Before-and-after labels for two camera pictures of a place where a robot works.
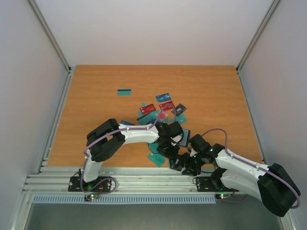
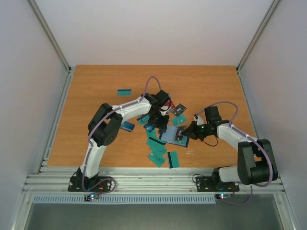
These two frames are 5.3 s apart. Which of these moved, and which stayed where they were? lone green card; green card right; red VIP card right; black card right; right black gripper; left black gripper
Moved: left black gripper; right black gripper
Stayed: green card right; black card right; lone green card; red VIP card right
